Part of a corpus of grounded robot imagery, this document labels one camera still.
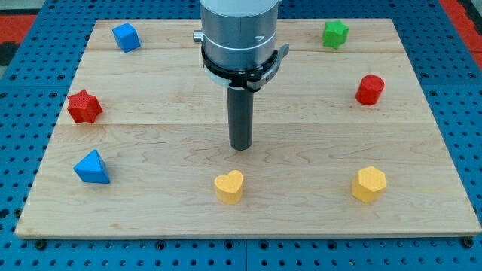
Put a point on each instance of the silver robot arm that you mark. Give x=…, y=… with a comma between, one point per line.
x=238, y=39

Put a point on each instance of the light wooden board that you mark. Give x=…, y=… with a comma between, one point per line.
x=163, y=137

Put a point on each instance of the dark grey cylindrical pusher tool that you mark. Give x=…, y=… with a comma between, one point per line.
x=240, y=116

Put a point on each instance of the yellow heart block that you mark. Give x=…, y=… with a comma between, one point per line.
x=229, y=188

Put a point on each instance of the yellow hexagon block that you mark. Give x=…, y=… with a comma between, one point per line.
x=368, y=184

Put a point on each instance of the red cylinder block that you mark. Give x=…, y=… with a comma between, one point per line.
x=370, y=90

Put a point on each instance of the green star block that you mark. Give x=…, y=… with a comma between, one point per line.
x=335, y=34

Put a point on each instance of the blue cube block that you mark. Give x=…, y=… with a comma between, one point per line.
x=126, y=37

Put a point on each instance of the blue triangle block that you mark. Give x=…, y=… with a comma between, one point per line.
x=92, y=169

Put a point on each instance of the red star block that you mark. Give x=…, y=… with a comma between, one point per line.
x=83, y=107

